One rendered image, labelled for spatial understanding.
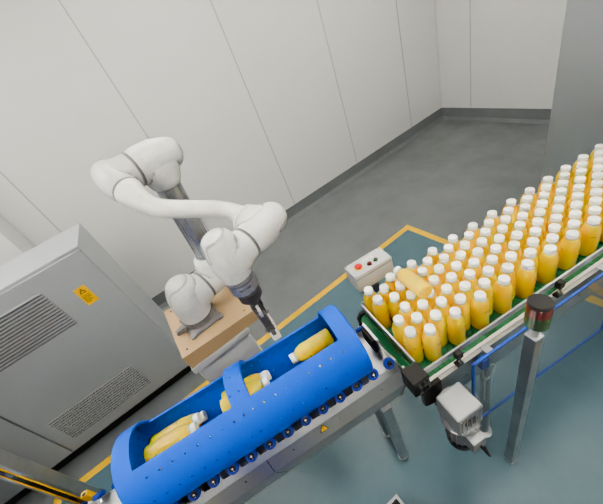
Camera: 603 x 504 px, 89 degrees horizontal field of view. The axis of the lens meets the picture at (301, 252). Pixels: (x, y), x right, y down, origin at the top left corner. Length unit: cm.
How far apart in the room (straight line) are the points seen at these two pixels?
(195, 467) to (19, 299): 169
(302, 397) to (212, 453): 32
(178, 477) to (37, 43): 317
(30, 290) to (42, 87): 173
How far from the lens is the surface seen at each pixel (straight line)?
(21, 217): 367
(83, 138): 349
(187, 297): 147
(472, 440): 146
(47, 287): 249
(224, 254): 83
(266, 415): 112
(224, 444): 116
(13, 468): 186
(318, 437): 136
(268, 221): 91
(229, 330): 156
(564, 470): 223
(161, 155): 127
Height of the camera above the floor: 208
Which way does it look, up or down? 36 degrees down
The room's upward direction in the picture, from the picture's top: 24 degrees counter-clockwise
